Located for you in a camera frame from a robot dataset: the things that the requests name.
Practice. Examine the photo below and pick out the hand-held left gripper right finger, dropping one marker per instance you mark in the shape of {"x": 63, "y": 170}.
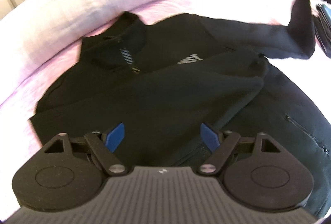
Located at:
{"x": 210, "y": 136}

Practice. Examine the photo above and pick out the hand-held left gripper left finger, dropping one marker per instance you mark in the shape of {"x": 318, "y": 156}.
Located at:
{"x": 115, "y": 136}

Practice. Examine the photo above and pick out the black zip jacket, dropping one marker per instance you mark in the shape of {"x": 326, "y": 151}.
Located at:
{"x": 168, "y": 89}

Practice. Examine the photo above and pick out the pink floral blanket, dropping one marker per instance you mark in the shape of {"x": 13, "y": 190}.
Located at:
{"x": 25, "y": 79}

